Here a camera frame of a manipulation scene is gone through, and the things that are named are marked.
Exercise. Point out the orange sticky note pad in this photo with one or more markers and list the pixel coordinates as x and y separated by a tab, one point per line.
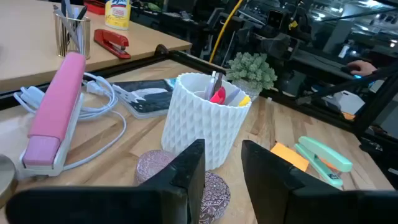
289	155

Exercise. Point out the person's hand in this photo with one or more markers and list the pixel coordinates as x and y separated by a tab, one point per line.
363	68

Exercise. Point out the pink glitter round tin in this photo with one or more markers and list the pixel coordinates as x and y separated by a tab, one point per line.
152	165

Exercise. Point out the grey pen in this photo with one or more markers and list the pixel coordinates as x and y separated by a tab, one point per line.
231	97

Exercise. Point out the red stapler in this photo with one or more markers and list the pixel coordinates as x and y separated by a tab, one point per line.
110	42

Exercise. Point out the black computer mouse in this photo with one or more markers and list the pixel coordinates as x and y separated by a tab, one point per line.
347	69

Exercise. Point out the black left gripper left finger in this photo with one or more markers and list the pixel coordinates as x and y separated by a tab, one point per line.
174	199

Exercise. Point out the yellow disinfecting wipes canister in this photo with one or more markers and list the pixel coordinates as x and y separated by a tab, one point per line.
117	15

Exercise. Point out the blue packaged item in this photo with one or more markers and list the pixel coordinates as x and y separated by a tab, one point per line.
149	99

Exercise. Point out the small green artificial plant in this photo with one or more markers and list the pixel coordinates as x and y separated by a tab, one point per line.
252	70

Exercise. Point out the brown pen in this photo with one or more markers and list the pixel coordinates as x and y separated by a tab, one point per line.
218	82

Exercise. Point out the red box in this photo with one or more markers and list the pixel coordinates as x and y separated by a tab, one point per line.
94	7

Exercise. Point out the white textured pen cup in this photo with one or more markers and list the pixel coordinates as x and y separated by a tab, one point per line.
199	130

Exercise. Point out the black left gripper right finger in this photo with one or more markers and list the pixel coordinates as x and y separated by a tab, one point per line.
280	199

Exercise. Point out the green eraser block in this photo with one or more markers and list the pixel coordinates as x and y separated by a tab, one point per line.
323	155

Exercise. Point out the purple patterned round tin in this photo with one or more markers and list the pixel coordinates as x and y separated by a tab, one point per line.
216	196

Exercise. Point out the gold metal pencil cup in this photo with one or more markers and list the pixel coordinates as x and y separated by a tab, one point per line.
70	37

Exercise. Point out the yellow marker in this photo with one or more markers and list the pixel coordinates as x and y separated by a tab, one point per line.
245	101

